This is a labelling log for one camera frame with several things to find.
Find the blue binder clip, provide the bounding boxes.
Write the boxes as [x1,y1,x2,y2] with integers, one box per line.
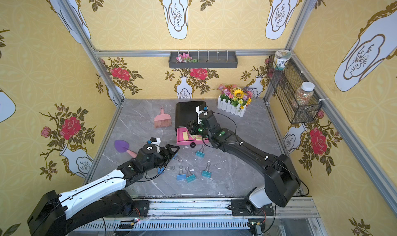
[158,166,175,174]
[173,154,183,163]
[176,166,187,181]

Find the pink top drawer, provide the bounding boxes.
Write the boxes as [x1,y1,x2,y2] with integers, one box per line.
[176,127,209,146]

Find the yellow binder clip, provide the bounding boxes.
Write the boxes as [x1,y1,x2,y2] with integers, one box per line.
[182,131,189,141]
[191,135,202,140]

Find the black drawer cabinet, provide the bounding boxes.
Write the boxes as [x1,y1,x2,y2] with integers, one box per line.
[175,100,206,131]

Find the teal binder clip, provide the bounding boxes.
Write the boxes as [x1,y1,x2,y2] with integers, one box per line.
[201,163,212,178]
[185,167,196,183]
[195,145,205,158]

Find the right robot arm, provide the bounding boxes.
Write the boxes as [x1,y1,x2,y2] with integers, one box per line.
[186,106,310,209]

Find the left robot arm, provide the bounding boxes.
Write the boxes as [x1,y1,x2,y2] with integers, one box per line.
[27,143,180,236]

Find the pink hand broom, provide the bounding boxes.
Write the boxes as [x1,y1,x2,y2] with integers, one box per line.
[154,107,172,128]

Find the flower box with white fence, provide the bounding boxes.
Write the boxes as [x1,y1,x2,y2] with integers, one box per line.
[217,84,253,118]

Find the small pink flowers on shelf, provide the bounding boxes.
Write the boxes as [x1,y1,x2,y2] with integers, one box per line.
[175,52,198,63]

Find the jar of colorful sprinkles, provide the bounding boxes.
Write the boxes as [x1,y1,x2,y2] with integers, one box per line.
[292,81,315,108]

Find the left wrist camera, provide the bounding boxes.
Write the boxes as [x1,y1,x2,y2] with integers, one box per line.
[147,137,161,146]

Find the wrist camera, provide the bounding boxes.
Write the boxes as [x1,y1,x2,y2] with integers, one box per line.
[195,105,208,124]
[147,137,161,146]

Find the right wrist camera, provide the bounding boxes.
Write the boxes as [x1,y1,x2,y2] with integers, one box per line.
[195,105,208,124]

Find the purple spatula with pink handle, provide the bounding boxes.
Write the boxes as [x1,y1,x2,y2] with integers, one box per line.
[114,140,137,158]

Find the grey wall shelf tray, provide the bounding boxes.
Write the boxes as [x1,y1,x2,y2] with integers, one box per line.
[169,50,239,69]

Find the black wire wall basket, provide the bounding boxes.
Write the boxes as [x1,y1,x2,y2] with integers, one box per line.
[270,60,323,124]

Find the metal base rail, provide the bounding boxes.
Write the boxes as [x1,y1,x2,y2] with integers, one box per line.
[71,197,327,236]

